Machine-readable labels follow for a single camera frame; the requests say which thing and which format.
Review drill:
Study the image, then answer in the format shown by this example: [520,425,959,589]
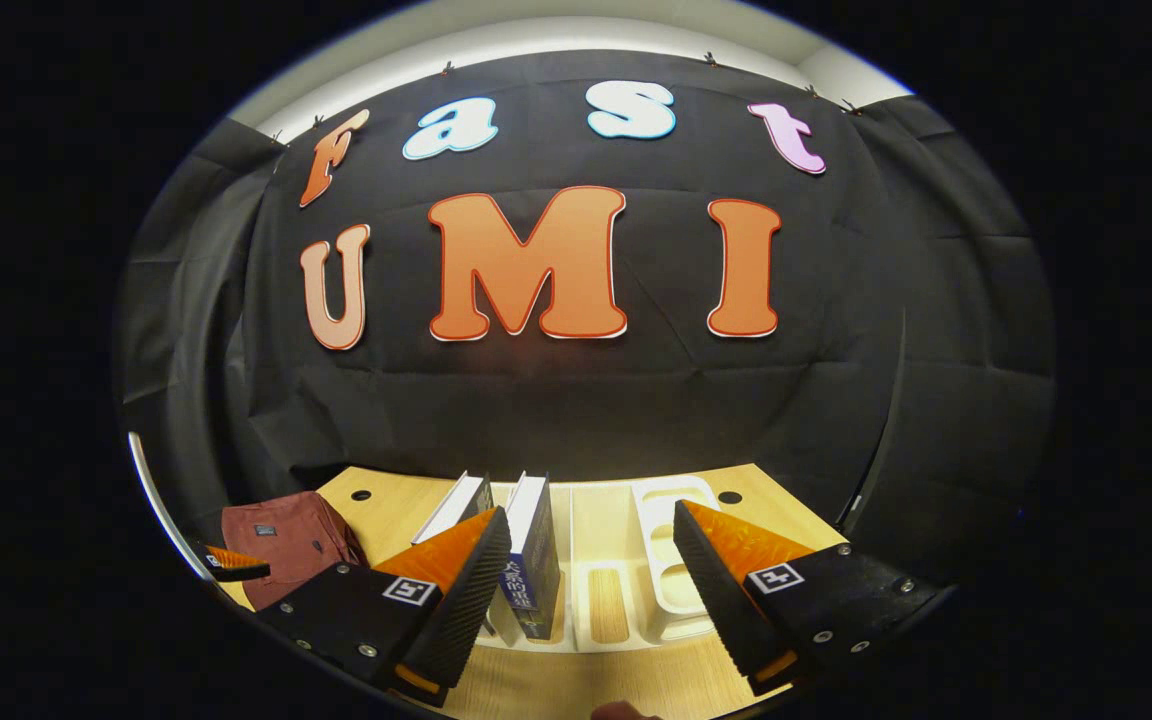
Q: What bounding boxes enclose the white book blue picture cover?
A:
[499,472,563,642]

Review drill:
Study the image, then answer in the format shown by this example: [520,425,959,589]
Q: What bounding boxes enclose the white plastic bookshelf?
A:
[481,475,737,653]

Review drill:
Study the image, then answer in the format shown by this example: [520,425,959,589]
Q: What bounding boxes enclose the white book grey photo cover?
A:
[411,472,499,549]

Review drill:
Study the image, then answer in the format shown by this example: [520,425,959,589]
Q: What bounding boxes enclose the row of small backdrop clips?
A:
[271,60,862,141]

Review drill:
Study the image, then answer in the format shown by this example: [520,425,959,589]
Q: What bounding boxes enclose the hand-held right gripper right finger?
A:
[674,498,947,698]

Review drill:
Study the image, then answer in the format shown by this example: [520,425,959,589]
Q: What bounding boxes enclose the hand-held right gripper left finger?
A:
[256,505,514,709]

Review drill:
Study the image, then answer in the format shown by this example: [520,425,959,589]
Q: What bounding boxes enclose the maroon schoolbag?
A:
[221,490,369,611]

